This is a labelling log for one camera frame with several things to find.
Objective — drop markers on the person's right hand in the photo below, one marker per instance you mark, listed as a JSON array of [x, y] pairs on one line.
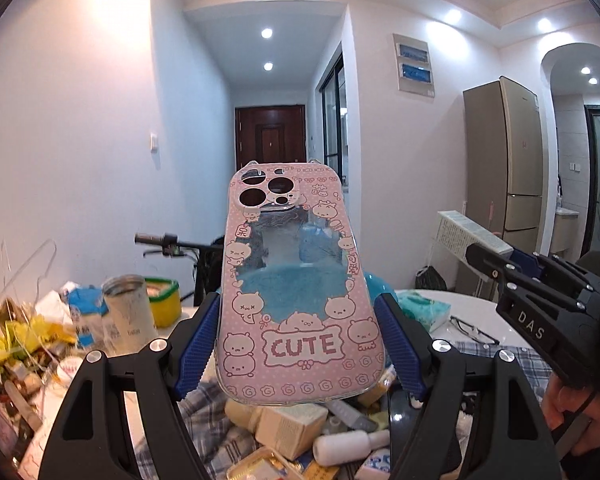
[[565, 402]]

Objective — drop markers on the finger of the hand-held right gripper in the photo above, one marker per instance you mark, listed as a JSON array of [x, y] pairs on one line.
[[485, 260], [527, 262]]

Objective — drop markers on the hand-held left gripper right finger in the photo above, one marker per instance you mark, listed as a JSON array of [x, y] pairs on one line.
[[397, 345]]

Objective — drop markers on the dark brown entrance door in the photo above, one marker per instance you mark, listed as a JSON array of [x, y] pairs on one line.
[[270, 135]]

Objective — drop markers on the champagne refrigerator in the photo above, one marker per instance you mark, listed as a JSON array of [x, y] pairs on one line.
[[500, 160]]

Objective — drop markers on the blue plastic basin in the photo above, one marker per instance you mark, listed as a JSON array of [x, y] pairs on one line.
[[377, 287]]

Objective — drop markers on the black framed sliding glass door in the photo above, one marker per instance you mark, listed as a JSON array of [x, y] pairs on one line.
[[335, 110]]

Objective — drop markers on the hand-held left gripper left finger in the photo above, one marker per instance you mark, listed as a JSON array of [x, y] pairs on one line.
[[202, 340]]

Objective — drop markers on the pink cartoon phone case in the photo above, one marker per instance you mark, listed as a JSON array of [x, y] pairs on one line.
[[280, 345]]

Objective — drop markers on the steel tumbler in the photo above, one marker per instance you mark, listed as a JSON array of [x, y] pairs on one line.
[[130, 315]]

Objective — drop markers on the white light switch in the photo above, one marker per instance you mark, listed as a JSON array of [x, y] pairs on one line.
[[154, 142]]

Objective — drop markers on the cream cardboard box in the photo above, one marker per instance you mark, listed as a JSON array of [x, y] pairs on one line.
[[290, 427]]

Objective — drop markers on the yellow container with green rim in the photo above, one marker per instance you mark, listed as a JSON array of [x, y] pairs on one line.
[[165, 305]]

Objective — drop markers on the black bicycle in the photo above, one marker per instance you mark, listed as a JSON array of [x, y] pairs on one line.
[[180, 247]]

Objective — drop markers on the grey electrical panel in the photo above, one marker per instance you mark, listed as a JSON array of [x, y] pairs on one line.
[[415, 67]]

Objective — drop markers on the white printed carton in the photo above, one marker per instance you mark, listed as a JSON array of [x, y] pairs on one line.
[[460, 227]]

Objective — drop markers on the black framed glasses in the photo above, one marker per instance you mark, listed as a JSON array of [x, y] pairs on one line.
[[472, 331]]

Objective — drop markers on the yellow plastic bag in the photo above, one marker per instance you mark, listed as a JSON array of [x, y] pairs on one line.
[[25, 335]]

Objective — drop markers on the green tissue pack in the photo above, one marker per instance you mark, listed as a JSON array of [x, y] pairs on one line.
[[425, 310]]

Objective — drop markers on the white plastic bottle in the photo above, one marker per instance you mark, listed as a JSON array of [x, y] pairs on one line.
[[340, 447]]

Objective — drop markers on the blue plaid cloth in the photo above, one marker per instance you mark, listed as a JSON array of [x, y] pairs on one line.
[[210, 425]]

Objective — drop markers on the black trash bag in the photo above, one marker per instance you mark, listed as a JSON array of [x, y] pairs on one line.
[[430, 279]]

